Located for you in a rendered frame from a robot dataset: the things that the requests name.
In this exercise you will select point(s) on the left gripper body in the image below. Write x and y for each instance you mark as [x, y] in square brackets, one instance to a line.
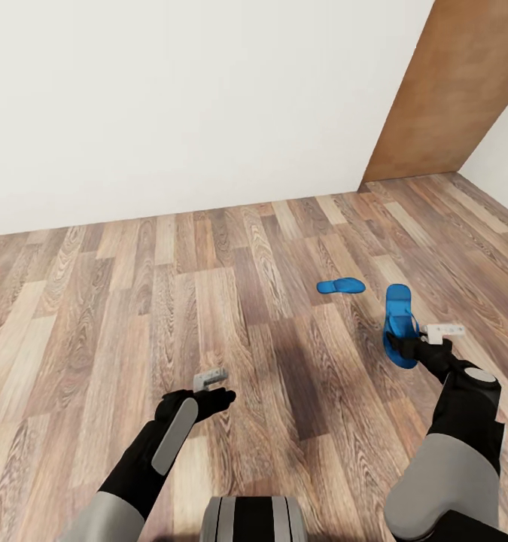
[216, 401]

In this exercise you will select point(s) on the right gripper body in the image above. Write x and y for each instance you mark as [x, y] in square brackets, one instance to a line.
[415, 349]

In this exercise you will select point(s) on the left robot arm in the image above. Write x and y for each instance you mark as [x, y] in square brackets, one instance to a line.
[117, 513]

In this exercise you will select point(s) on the robot trunk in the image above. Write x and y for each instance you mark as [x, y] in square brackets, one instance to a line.
[253, 519]

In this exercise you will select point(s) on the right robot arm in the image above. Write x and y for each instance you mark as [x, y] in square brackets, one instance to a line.
[450, 490]

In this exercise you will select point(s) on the sandal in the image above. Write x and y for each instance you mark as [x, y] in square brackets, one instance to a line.
[342, 285]
[399, 321]

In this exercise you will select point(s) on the sliding door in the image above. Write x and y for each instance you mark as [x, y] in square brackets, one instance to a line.
[454, 90]

